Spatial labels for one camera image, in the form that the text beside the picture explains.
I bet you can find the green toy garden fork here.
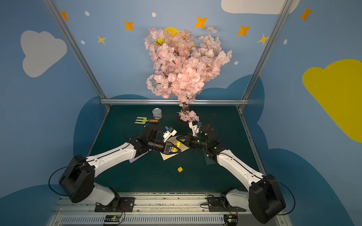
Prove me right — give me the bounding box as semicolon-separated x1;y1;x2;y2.
134;117;159;125

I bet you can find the left aluminium frame post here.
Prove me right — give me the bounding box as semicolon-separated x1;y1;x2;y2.
43;0;107;100

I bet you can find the right aluminium frame post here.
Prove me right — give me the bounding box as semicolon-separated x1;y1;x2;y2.
238;0;293;113

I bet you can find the controller board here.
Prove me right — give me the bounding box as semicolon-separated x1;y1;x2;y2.
223;215;238;226
103;215;123;226

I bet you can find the aluminium frame post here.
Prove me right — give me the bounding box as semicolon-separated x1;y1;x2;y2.
238;0;293;113
43;0;107;100

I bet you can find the silver tin can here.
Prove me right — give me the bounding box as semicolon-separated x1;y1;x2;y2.
152;108;162;120

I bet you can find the left controller board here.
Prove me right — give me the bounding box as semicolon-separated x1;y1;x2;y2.
103;215;123;226

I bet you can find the aluminium mounting rail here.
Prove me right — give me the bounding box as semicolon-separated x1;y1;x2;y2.
46;192;292;226

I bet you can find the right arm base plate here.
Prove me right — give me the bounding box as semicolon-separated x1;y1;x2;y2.
206;196;247;212

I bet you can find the dark green envelope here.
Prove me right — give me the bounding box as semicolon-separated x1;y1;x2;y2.
204;153;217;165

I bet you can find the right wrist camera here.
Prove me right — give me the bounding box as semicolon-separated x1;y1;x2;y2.
188;121;202;137

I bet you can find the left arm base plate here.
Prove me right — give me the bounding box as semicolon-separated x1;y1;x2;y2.
94;197;135;213

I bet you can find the yellow glue stick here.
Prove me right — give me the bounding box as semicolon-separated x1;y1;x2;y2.
173;141;182;153

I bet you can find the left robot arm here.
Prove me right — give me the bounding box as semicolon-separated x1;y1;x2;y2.
59;124;181;206

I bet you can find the back horizontal aluminium bar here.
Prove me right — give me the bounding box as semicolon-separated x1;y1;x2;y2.
100;99;248;105

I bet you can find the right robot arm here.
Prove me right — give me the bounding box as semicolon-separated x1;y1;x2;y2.
177;125;286;224

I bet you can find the right controller board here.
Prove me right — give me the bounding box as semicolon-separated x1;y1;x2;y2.
223;215;238;226

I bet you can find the cream yellow envelope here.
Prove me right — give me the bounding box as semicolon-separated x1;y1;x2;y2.
161;137;189;161

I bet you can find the purple envelope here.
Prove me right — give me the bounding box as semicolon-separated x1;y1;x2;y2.
129;149;151;163

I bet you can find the pink cherry blossom tree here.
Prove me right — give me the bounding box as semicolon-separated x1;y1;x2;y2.
145;28;232;122

